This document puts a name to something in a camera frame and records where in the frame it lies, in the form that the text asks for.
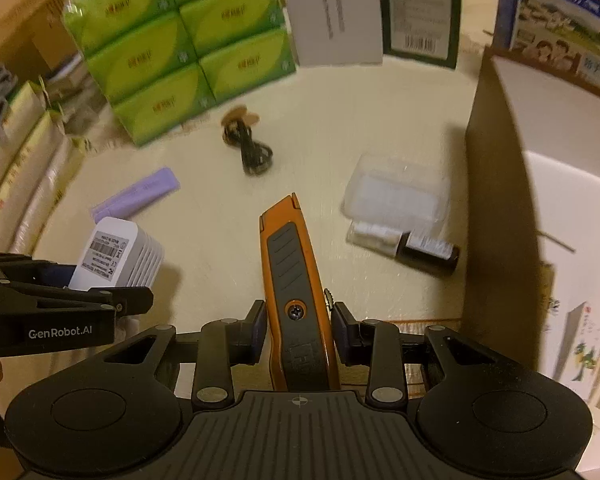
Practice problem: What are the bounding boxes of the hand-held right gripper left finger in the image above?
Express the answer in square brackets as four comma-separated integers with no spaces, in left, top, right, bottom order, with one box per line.
[102,300,268,411]

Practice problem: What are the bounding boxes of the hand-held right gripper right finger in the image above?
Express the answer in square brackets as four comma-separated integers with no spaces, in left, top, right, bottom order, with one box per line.
[330,302,501,406]

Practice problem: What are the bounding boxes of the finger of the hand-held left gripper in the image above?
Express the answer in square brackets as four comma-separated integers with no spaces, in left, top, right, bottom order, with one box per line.
[0,252,81,289]
[0,282,155,318]

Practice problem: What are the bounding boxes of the white wifi repeater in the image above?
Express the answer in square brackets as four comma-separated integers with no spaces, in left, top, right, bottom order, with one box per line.
[69,216,165,293]

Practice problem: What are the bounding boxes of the orange utility knife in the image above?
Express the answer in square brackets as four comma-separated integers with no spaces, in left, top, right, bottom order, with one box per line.
[259,192,340,392]

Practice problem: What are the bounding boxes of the purple tube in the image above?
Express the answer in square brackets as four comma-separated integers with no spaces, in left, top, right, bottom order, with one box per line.
[91,166,181,223]

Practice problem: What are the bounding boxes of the clear plastic case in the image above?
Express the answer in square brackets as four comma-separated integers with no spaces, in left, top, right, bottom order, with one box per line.
[342,154,451,226]

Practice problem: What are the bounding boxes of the black cable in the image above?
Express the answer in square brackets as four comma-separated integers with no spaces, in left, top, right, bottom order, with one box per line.
[221,115,275,177]

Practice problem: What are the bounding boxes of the brown shoe box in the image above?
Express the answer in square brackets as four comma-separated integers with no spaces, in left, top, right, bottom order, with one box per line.
[465,45,600,480]

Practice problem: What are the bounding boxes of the row of beige food packets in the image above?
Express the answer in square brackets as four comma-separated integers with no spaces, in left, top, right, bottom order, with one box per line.
[0,77,88,256]

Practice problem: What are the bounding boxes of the small white bottle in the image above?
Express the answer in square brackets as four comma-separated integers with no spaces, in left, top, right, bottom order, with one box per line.
[347,221,403,257]

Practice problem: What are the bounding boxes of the small dark brown bottle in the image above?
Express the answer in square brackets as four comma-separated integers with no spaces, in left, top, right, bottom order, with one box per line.
[397,231,462,276]

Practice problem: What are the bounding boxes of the cream printed bed sheet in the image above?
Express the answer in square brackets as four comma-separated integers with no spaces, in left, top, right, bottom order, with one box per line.
[30,30,501,396]

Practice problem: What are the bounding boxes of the large brown cardboard box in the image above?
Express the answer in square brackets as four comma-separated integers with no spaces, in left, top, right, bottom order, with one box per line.
[0,0,81,76]

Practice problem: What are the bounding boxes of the bundle of green tissue packs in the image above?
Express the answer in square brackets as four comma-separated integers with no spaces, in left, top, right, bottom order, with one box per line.
[62,0,298,148]

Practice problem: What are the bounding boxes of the plain white box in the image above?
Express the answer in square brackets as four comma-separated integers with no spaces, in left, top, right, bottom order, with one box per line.
[277,0,383,67]

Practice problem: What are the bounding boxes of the dark green box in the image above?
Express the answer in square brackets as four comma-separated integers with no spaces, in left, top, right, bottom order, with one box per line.
[377,0,463,70]

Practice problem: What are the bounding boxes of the blue milk carton box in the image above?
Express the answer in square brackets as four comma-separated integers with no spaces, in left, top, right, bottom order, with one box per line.
[495,0,600,93]

